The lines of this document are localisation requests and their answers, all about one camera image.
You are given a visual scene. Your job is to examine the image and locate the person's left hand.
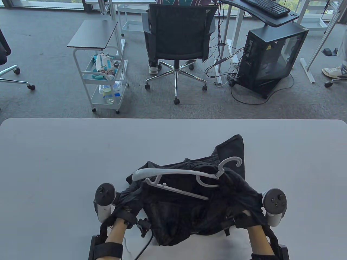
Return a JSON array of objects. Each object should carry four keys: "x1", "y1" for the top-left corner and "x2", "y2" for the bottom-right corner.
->
[{"x1": 116, "y1": 209, "x2": 138, "y2": 229}]

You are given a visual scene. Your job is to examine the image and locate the person's right hand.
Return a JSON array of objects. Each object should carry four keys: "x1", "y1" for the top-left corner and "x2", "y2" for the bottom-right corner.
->
[{"x1": 235, "y1": 211, "x2": 267, "y2": 229}]

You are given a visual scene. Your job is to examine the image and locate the black trousers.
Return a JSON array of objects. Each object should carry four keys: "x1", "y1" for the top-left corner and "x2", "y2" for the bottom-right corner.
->
[{"x1": 126, "y1": 134, "x2": 267, "y2": 246}]

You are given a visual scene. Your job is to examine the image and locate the gray hanger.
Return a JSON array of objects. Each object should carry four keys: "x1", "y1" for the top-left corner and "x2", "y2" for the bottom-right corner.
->
[{"x1": 132, "y1": 157, "x2": 242, "y2": 201}]

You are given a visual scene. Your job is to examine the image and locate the person's left forearm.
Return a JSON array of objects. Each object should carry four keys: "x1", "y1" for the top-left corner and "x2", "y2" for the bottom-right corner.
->
[{"x1": 94, "y1": 218, "x2": 128, "y2": 260}]

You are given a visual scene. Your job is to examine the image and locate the black forearm sensor box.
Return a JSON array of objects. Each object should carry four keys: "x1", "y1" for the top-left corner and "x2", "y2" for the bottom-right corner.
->
[
  {"x1": 271, "y1": 244, "x2": 290, "y2": 260},
  {"x1": 88, "y1": 234, "x2": 102, "y2": 260}
]

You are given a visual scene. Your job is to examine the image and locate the person's right forearm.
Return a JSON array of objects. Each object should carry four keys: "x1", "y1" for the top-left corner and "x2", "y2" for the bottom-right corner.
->
[{"x1": 246, "y1": 225, "x2": 275, "y2": 260}]

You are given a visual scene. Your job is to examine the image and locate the glass jar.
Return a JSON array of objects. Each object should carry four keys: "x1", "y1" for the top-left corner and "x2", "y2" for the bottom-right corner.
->
[{"x1": 102, "y1": 86, "x2": 115, "y2": 105}]

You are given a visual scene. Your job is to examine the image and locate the clear container blue lid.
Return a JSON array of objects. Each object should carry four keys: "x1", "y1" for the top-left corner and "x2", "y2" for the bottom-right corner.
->
[{"x1": 99, "y1": 81, "x2": 122, "y2": 98}]

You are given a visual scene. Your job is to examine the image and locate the white metal utility cart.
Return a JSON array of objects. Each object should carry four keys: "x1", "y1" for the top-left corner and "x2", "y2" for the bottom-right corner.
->
[{"x1": 73, "y1": 46, "x2": 129, "y2": 114}]

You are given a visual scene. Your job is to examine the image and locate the clear bag with teal items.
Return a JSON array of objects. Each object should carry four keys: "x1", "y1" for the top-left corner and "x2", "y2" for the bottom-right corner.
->
[{"x1": 92, "y1": 53, "x2": 121, "y2": 80}]

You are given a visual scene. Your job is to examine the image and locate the black computer tower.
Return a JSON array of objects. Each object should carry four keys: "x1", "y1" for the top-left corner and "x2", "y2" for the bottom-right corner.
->
[{"x1": 235, "y1": 22, "x2": 309, "y2": 99}]

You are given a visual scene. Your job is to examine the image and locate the office chair caster base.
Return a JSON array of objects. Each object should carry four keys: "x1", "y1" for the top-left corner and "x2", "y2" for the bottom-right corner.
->
[{"x1": 324, "y1": 77, "x2": 347, "y2": 88}]

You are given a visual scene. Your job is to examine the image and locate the small dark side table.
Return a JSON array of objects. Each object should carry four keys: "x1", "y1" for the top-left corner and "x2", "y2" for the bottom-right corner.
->
[{"x1": 67, "y1": 19, "x2": 119, "y2": 50}]

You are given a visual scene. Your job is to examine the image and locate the black mesh office chair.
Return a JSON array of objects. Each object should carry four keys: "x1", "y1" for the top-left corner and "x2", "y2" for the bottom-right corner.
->
[{"x1": 142, "y1": 3, "x2": 219, "y2": 105}]

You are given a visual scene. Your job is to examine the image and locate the black desk with white legs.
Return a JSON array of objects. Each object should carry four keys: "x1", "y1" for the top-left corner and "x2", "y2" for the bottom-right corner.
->
[{"x1": 214, "y1": 0, "x2": 300, "y2": 86}]

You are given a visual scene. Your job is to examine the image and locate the black office chair chrome base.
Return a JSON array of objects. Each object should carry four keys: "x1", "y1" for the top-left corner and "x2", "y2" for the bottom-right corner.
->
[{"x1": 0, "y1": 27, "x2": 36, "y2": 91}]

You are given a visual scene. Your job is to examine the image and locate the black keyboard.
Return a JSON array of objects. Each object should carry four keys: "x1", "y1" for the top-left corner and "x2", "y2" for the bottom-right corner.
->
[{"x1": 241, "y1": 0, "x2": 291, "y2": 19}]

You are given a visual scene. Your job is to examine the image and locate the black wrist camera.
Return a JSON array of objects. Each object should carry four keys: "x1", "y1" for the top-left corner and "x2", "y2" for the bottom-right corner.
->
[
  {"x1": 137, "y1": 218, "x2": 151, "y2": 239},
  {"x1": 223, "y1": 217, "x2": 236, "y2": 236}
]

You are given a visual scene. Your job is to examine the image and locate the black cable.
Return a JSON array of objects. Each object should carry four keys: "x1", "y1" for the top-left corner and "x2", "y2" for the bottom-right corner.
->
[{"x1": 132, "y1": 230, "x2": 154, "y2": 260}]

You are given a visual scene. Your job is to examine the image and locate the bundle of black cables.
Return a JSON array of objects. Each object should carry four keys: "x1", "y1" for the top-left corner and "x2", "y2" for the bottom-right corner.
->
[{"x1": 205, "y1": 5, "x2": 294, "y2": 105}]

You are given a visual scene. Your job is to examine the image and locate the white table frame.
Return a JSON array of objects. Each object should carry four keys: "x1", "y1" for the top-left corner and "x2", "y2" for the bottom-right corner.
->
[{"x1": 300, "y1": 0, "x2": 342, "y2": 83}]

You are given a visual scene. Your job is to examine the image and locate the aluminium frame stand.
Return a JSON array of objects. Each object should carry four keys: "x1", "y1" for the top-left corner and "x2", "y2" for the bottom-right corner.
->
[{"x1": 85, "y1": 0, "x2": 127, "y2": 56}]

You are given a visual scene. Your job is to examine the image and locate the white wire cart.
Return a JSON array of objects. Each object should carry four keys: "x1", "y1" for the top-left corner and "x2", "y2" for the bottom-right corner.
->
[
  {"x1": 117, "y1": 0, "x2": 149, "y2": 37},
  {"x1": 295, "y1": 0, "x2": 328, "y2": 35}
]

